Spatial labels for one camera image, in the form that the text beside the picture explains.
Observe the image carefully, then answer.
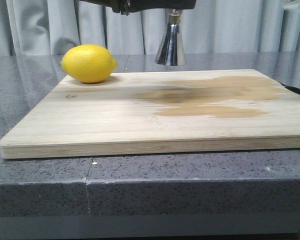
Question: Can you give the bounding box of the clear glass beaker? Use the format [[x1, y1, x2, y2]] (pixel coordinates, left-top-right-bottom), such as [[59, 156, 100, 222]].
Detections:
[[281, 0, 300, 14]]

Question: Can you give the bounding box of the yellow lemon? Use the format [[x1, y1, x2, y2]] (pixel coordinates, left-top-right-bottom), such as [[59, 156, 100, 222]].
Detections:
[[60, 44, 118, 84]]

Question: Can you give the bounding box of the steel double jigger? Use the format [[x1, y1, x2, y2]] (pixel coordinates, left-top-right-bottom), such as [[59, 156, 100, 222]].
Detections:
[[155, 9, 186, 66]]

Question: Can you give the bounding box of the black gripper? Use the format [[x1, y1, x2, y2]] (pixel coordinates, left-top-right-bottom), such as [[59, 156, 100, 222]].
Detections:
[[81, 0, 196, 16]]

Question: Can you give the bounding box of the wooden cutting board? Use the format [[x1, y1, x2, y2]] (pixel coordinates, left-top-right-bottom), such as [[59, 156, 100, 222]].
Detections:
[[0, 69, 300, 159]]

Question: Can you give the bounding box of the grey curtain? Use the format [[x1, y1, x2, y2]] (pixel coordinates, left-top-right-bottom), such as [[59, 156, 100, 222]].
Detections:
[[0, 0, 300, 56]]

